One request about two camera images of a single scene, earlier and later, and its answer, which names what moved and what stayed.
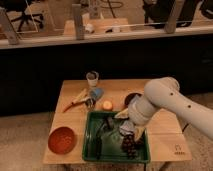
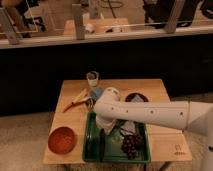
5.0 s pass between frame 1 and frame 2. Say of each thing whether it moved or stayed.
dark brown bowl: stayed
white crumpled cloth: stayed
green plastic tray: stayed
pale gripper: moved
